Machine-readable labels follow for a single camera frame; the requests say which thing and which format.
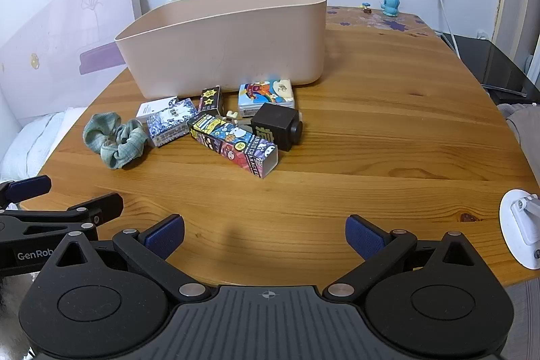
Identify pink and purple headboard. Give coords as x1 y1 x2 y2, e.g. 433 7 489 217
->
0 0 142 120

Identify light wooden shelf frame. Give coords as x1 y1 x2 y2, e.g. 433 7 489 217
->
491 0 540 86

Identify black glass side table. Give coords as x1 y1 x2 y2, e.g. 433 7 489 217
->
439 33 540 104

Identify blue and white patterned box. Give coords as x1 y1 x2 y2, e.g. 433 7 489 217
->
147 99 199 147

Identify white bedding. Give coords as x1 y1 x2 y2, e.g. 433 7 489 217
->
0 107 91 181

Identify beige plastic storage bin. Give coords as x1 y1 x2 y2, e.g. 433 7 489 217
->
115 0 328 100

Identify small white box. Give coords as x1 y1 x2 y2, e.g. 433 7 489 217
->
136 96 180 123

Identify white round mount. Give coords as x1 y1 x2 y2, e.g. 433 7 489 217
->
499 188 540 270

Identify green scrunchie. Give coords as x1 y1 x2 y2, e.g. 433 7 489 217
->
83 113 148 169

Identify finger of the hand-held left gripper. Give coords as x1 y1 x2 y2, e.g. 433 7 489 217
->
0 192 124 245
0 175 52 213

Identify cartoon tissue pack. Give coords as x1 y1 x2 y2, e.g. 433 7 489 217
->
237 79 296 118

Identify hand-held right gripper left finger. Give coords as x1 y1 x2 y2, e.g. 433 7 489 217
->
54 214 212 304

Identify small black star box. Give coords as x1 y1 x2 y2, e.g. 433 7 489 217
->
198 86 224 116

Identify grey cloth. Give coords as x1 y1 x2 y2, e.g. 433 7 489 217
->
498 103 540 171

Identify purple floral table mat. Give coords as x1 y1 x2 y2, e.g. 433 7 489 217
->
326 5 435 38

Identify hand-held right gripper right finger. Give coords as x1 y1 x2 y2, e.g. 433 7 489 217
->
323 214 479 304

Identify long cartoon printed box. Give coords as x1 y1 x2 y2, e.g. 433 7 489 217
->
188 112 280 179

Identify black cube box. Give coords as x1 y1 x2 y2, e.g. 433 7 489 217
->
251 103 304 152

